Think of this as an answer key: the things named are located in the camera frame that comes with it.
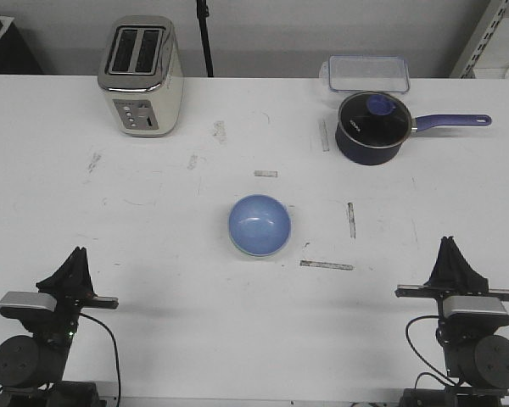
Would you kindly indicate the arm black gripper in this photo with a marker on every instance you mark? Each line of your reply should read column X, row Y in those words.
column 468, row 282
column 61, row 326

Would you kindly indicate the dark blue saucepan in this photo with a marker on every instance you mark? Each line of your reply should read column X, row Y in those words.
column 375, row 156

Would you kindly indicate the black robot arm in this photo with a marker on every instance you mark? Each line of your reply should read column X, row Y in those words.
column 32, row 365
column 476, row 373

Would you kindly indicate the clear plastic food container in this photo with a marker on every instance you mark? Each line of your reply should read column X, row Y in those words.
column 355, row 73

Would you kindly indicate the glass saucepan lid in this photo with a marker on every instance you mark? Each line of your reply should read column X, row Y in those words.
column 375, row 119

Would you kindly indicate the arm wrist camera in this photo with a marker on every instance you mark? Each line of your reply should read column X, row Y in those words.
column 475, row 311
column 27, row 305

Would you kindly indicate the green plastic bowl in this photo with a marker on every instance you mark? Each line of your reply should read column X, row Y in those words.
column 259, row 248

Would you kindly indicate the cream and chrome toaster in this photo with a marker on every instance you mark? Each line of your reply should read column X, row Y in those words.
column 141, row 76

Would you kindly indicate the grey slotted metal rack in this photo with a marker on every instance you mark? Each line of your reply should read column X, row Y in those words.
column 486, row 53

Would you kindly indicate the blue plastic bowl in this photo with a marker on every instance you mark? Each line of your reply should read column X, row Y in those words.
column 259, row 217

